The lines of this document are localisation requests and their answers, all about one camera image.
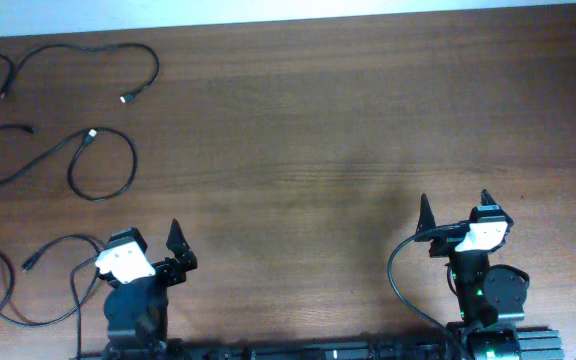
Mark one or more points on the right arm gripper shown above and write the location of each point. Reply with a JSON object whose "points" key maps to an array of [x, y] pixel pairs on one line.
{"points": [[445, 246]]}

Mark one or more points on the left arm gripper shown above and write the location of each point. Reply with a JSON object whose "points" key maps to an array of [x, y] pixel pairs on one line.
{"points": [[164, 269]]}

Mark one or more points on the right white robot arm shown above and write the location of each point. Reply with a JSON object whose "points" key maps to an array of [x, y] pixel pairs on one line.
{"points": [[490, 297]]}

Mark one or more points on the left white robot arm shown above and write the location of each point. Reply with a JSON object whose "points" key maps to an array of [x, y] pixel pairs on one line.
{"points": [[137, 307]]}

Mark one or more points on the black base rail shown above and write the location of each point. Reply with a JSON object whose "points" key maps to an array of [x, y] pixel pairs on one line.
{"points": [[318, 347]]}

